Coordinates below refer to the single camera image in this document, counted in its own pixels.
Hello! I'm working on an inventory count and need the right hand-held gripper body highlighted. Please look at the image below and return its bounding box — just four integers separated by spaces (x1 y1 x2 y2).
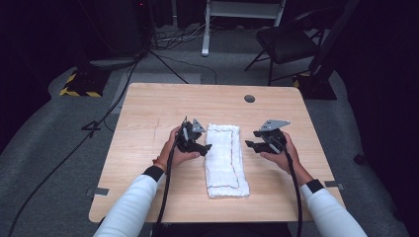
259 118 292 155

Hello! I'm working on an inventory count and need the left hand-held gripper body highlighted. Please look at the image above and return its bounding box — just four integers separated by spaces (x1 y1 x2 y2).
176 117 208 154

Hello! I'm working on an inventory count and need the white towel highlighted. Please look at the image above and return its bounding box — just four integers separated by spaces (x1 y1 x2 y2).
204 122 251 198

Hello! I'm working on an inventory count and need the person's left hand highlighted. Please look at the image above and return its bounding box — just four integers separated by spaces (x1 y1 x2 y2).
153 126 202 173

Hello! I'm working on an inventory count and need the person's right hand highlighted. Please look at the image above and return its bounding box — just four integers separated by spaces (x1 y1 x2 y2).
259 131 302 176

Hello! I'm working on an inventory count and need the black stand striped base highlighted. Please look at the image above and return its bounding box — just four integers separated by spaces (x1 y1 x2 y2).
293 0 362 101
58 67 112 98

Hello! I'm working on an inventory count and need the grey tape strip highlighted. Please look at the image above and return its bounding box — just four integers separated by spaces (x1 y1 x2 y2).
324 180 346 191
86 187 110 198

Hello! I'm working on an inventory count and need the person's dark clothing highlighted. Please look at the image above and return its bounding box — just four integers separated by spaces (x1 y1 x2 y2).
149 222 293 237

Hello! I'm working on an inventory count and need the black folding chair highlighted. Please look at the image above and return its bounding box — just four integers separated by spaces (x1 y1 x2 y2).
244 8 330 87

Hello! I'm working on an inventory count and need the black equipment case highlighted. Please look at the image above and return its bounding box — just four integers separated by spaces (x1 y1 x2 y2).
87 0 153 70

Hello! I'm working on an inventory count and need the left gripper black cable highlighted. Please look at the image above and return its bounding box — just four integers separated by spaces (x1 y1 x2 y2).
153 116 188 237

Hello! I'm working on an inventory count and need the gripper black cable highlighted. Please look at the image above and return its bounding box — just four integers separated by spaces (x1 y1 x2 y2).
282 147 304 237
153 116 188 237

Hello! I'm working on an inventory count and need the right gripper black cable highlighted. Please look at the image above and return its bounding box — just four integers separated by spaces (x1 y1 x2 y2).
282 147 304 237

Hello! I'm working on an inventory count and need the thin black floor cable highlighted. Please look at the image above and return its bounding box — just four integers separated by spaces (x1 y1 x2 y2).
147 48 218 85

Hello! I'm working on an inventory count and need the bundle of floor cables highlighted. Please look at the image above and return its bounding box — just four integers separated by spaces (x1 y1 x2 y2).
149 19 211 51

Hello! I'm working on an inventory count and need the white metal desk frame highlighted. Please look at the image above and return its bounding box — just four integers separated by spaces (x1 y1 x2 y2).
201 0 287 57

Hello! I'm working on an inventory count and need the long black floor cable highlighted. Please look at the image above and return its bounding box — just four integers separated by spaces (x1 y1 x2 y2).
6 55 143 237

